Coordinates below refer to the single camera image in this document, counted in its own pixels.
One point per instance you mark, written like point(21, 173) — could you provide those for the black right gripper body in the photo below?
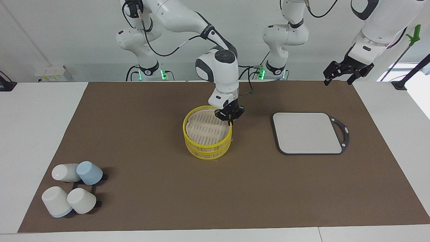
point(231, 109)

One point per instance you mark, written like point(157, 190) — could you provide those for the white cup blue rim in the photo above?
point(55, 201)

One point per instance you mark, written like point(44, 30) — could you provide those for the light blue cup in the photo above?
point(90, 172)

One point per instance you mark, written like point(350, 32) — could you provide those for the brown table mat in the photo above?
point(151, 188)

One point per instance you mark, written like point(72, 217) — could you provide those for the white power strip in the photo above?
point(50, 74)

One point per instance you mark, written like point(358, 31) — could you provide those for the black stand pole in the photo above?
point(415, 71)

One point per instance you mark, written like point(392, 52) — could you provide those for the thin grey rod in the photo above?
point(399, 58)

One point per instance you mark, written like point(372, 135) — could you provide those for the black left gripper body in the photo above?
point(354, 63)

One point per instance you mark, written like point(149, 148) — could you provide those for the black cup rack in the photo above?
point(98, 203)

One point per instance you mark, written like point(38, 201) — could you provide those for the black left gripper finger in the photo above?
point(364, 70)
point(333, 69)

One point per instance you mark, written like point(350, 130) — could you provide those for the cream cup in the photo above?
point(81, 200)

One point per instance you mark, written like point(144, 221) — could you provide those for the black table clamp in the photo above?
point(6, 85)

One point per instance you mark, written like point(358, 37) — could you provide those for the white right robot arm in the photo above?
point(178, 16)

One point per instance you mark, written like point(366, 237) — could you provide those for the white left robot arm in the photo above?
point(285, 35)

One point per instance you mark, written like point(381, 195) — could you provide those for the green clamp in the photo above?
point(414, 35)

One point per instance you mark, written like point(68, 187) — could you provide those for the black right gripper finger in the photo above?
point(222, 118)
point(234, 120)

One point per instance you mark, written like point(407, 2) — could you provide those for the yellow bamboo steamer basket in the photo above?
point(208, 155)

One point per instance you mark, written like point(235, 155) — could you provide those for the grey cutting board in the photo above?
point(302, 134)

